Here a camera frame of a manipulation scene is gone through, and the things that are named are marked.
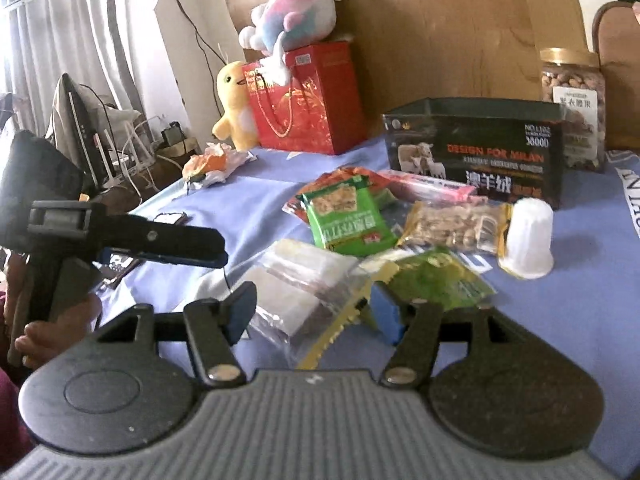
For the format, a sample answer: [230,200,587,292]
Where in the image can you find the clear zip bag white snack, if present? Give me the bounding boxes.
[242,238,397,370]

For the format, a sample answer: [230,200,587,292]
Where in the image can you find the green cracker packet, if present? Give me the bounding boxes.
[299,174,397,257]

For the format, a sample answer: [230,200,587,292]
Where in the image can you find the person's left hand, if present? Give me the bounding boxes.
[2,251,103,371]

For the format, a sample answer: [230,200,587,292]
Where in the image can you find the smartphone on table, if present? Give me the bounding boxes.
[100,211,189,288]

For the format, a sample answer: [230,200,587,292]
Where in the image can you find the crumpled orange white wrapper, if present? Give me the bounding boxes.
[182,143,257,192]

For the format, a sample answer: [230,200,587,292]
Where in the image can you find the light green snack packet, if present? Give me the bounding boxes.
[372,247,496,311]

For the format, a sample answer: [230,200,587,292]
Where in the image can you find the orange snack packet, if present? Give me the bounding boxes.
[282,166,390,223]

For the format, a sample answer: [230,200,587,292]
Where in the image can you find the yellow duck plush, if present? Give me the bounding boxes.
[212,61,259,151]

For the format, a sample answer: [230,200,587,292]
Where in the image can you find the peanut snack clear bag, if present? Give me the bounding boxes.
[397,200,512,255]

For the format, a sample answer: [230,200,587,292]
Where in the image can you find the white plastic cup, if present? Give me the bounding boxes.
[498,197,554,280]

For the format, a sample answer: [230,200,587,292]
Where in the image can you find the pink snack packet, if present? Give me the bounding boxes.
[378,169,488,204]

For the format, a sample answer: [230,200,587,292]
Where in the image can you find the red gift bag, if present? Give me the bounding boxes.
[243,41,368,155]

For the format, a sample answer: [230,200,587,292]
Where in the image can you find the white curtain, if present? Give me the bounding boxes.
[1,0,191,136]

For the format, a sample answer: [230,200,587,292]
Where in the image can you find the black cardboard box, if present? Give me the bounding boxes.
[383,98,565,209]

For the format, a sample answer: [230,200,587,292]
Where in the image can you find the pastel unicorn plush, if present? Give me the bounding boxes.
[239,0,336,87]

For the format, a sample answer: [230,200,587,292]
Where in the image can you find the nut jar gold lid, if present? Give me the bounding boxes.
[540,48,606,171]

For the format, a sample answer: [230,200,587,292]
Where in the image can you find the large cardboard sheet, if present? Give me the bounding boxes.
[226,0,588,134]

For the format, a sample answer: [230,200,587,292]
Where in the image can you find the brown chair back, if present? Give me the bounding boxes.
[592,1,639,152]

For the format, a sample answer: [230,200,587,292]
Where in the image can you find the grey bag with cables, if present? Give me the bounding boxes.
[46,74,200,196]

